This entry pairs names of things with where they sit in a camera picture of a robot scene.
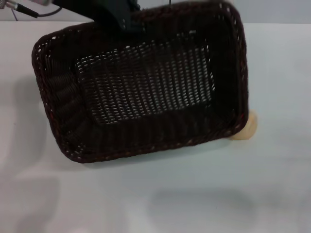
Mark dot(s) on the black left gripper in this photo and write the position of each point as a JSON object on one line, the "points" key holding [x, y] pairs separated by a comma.
{"points": [[109, 12]]}

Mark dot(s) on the dark brown woven basket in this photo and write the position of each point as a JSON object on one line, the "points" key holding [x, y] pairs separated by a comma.
{"points": [[145, 92]]}

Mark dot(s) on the cream and red peach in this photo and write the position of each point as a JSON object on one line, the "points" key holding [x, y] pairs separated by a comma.
{"points": [[249, 128]]}

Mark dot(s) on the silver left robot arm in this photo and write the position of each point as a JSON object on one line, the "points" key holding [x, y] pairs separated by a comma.
{"points": [[41, 2]]}

